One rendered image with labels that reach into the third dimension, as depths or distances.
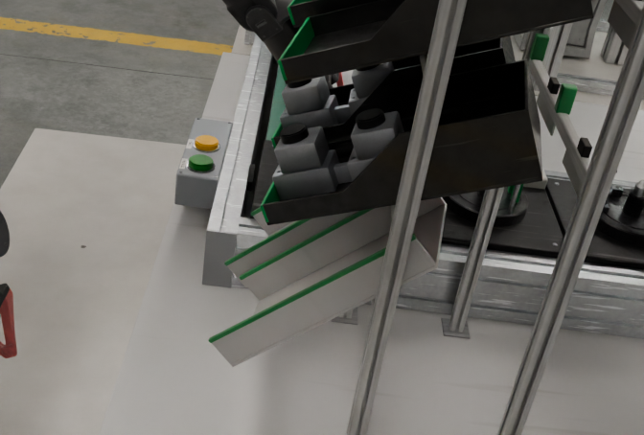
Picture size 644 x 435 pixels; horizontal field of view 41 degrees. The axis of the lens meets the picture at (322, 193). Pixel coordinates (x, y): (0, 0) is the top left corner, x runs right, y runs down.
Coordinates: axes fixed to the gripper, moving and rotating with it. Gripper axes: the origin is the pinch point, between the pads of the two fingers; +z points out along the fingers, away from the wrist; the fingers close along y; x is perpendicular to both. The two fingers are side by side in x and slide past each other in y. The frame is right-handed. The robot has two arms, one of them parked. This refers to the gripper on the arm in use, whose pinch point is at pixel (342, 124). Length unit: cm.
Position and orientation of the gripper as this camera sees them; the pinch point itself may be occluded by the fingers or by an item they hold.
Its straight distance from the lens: 137.6
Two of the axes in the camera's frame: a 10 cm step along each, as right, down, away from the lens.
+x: -8.5, 4.4, 2.9
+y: 0.2, -5.2, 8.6
